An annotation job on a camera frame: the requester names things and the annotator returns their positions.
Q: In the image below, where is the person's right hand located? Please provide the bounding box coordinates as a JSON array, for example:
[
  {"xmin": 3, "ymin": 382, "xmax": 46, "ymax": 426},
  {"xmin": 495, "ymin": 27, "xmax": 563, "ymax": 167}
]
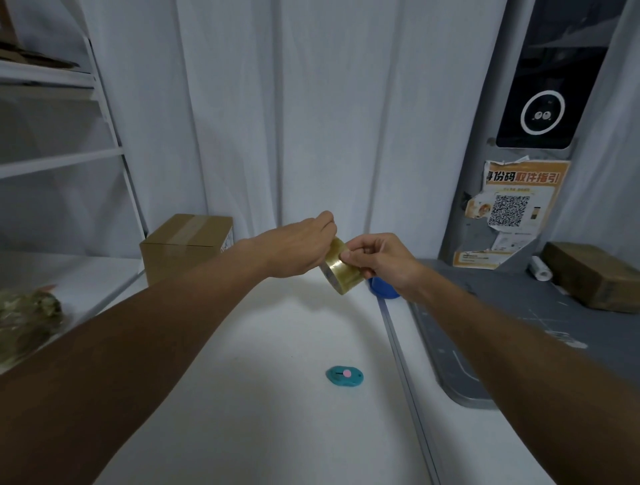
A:
[{"xmin": 339, "ymin": 233, "xmax": 426, "ymax": 303}]

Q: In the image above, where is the person's left hand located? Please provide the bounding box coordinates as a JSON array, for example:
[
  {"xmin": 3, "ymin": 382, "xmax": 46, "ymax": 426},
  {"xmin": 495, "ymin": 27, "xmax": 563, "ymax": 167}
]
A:
[{"xmin": 245, "ymin": 210, "xmax": 339, "ymax": 279}]

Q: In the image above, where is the yellowish packing tape roll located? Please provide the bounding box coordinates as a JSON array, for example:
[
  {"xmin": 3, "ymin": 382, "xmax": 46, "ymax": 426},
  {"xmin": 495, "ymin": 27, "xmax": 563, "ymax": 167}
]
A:
[{"xmin": 319, "ymin": 237, "xmax": 366, "ymax": 296}]

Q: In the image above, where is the brown cardboard box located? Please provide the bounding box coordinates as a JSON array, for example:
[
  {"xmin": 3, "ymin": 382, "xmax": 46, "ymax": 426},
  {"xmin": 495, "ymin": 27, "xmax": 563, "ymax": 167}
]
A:
[{"xmin": 139, "ymin": 213, "xmax": 235, "ymax": 286}]

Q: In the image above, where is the teal box cutter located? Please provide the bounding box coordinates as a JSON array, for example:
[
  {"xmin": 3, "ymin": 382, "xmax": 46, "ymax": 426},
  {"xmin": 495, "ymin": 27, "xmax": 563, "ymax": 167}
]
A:
[{"xmin": 325, "ymin": 365, "xmax": 365, "ymax": 388}]

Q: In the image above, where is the person's left forearm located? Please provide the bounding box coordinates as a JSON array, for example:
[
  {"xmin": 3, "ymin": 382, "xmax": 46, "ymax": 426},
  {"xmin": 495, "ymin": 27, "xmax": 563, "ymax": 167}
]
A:
[{"xmin": 0, "ymin": 239, "xmax": 271, "ymax": 485}]

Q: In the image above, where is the person's right forearm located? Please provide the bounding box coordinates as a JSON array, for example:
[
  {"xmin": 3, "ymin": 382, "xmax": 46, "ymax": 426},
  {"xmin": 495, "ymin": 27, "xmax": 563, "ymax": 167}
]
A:
[{"xmin": 409, "ymin": 269, "xmax": 640, "ymax": 485}]

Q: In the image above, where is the blue round tape dispenser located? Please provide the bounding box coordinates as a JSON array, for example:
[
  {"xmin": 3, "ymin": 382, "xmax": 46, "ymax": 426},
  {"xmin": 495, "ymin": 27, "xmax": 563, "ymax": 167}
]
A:
[{"xmin": 367, "ymin": 276, "xmax": 401, "ymax": 300}]

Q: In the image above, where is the small orange label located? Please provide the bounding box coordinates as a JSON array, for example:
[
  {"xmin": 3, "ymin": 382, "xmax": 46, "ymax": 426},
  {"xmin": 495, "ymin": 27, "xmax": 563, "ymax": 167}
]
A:
[{"xmin": 452, "ymin": 249, "xmax": 513, "ymax": 270}]

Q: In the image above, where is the small torn picture sticker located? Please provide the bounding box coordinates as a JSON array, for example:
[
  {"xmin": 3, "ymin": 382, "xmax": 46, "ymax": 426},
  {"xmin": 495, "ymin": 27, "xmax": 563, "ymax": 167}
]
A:
[{"xmin": 463, "ymin": 193, "xmax": 493, "ymax": 220}]

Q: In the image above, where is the grey cutting mat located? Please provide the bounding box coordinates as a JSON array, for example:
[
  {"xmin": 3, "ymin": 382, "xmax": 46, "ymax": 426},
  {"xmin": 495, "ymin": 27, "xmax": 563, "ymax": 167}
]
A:
[{"xmin": 407, "ymin": 258, "xmax": 640, "ymax": 410}]

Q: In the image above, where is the small white paper notice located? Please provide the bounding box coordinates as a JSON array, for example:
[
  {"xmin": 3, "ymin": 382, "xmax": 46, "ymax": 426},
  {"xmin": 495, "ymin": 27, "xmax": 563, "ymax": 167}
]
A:
[{"xmin": 491, "ymin": 232, "xmax": 533, "ymax": 252}]

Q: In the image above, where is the grey kiosk pillar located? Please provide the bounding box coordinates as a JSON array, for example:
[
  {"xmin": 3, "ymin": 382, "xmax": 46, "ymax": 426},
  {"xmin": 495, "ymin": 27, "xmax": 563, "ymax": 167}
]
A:
[{"xmin": 439, "ymin": 0, "xmax": 640, "ymax": 273}]

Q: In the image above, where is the white curtain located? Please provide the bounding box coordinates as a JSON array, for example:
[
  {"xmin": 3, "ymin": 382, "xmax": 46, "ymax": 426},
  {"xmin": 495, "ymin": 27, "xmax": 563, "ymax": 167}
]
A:
[{"xmin": 75, "ymin": 0, "xmax": 640, "ymax": 260}]

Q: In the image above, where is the small white paper roll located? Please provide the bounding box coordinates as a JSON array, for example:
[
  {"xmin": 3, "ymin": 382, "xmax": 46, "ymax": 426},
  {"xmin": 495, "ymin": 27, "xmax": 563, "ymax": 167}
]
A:
[{"xmin": 527, "ymin": 254, "xmax": 555, "ymax": 282}]

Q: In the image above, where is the orange poster with square code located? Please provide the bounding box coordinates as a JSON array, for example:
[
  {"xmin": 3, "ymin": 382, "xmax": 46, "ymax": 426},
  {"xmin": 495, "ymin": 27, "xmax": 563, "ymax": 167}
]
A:
[{"xmin": 482, "ymin": 157, "xmax": 572, "ymax": 236}]

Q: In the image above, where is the white sticker on mat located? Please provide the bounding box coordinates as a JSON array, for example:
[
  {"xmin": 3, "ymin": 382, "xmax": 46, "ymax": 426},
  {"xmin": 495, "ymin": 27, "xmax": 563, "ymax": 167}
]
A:
[{"xmin": 545, "ymin": 328, "xmax": 589, "ymax": 350}]

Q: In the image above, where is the brown taped parcel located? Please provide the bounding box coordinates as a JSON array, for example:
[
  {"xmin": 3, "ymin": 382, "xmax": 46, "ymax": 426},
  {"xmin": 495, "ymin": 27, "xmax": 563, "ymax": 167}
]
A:
[{"xmin": 541, "ymin": 241, "xmax": 640, "ymax": 314}]

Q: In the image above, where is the white metal shelf rack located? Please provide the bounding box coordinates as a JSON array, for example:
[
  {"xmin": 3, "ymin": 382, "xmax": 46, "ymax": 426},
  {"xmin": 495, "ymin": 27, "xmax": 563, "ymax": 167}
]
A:
[{"xmin": 0, "ymin": 0, "xmax": 149, "ymax": 376}]

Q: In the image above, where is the crumpled clear plastic bag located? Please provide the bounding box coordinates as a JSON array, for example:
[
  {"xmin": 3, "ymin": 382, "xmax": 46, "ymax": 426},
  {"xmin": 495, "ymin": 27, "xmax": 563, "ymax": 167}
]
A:
[{"xmin": 0, "ymin": 285, "xmax": 65, "ymax": 368}]

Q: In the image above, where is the black screen with white ring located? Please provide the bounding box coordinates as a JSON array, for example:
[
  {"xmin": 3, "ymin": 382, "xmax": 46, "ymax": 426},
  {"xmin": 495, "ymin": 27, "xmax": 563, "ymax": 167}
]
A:
[{"xmin": 495, "ymin": 0, "xmax": 629, "ymax": 150}]

